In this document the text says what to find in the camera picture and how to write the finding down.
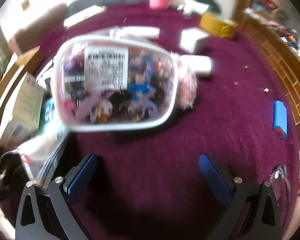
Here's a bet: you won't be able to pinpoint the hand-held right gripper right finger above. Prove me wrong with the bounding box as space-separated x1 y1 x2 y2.
199 154 283 240

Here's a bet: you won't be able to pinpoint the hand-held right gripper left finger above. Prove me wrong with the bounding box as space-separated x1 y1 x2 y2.
15 152 98 240

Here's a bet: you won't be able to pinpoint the light blue cartoon tissue pack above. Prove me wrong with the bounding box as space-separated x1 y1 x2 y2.
40 97 57 128

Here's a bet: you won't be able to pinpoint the clear plastic storage box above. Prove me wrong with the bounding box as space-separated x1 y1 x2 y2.
54 34 180 133

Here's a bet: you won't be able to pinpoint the clear plastic bag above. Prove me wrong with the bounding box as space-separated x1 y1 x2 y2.
17 127 72 184

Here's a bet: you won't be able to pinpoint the maroon tablecloth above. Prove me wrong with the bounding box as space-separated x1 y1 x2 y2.
0 4 300 240

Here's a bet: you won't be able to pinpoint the cardboard box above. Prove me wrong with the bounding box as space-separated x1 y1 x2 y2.
0 71 46 146

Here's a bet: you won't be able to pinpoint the clear round plastic piece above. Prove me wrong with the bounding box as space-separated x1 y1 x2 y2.
271 164 291 205

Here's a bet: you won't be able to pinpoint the pile of colourful small toys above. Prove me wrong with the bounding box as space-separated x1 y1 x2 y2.
62 51 174 124

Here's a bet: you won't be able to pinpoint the wooden cabinet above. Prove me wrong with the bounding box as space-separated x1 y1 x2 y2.
236 0 300 125

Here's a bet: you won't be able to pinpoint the square white box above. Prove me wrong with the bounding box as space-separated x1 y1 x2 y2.
179 27 210 54

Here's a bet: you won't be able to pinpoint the brown chair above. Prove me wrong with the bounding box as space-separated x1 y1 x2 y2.
9 2 68 55

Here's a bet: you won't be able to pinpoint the yellow tape roll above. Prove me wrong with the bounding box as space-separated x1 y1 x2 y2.
199 12 238 39

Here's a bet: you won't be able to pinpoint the long white box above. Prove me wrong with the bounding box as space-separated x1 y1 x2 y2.
110 26 160 40

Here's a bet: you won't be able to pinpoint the white paper sheets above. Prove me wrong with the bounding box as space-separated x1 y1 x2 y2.
64 6 107 28

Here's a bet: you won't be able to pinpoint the pile of cabinet clutter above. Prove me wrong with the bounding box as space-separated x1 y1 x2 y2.
244 0 300 70

